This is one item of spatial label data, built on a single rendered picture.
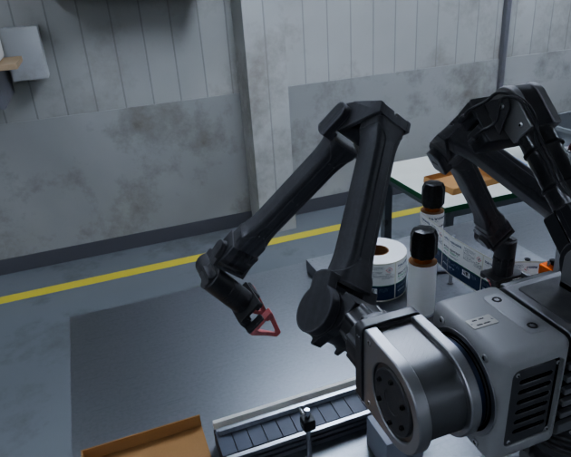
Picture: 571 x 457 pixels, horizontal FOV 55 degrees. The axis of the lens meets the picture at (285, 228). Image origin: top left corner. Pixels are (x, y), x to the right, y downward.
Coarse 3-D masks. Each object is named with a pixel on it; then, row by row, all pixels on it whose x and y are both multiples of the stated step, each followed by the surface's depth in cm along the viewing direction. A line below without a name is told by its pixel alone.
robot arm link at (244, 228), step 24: (336, 120) 98; (336, 144) 101; (312, 168) 104; (336, 168) 104; (288, 192) 107; (312, 192) 107; (264, 216) 111; (288, 216) 110; (240, 240) 113; (264, 240) 113; (240, 264) 116
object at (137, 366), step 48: (528, 240) 230; (192, 288) 211; (288, 288) 207; (96, 336) 186; (144, 336) 184; (192, 336) 183; (240, 336) 181; (288, 336) 179; (96, 384) 164; (144, 384) 162; (192, 384) 161; (240, 384) 160; (288, 384) 158; (96, 432) 146
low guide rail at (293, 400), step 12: (336, 384) 145; (348, 384) 146; (300, 396) 142; (312, 396) 143; (252, 408) 139; (264, 408) 139; (276, 408) 140; (216, 420) 136; (228, 420) 136; (240, 420) 138
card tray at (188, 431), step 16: (192, 416) 144; (144, 432) 140; (160, 432) 142; (176, 432) 144; (192, 432) 144; (96, 448) 137; (112, 448) 138; (128, 448) 140; (144, 448) 140; (160, 448) 139; (176, 448) 139; (192, 448) 139
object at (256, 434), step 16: (336, 400) 145; (352, 400) 144; (288, 416) 140; (320, 416) 140; (336, 416) 139; (240, 432) 137; (256, 432) 136; (272, 432) 136; (288, 432) 136; (224, 448) 132; (240, 448) 132
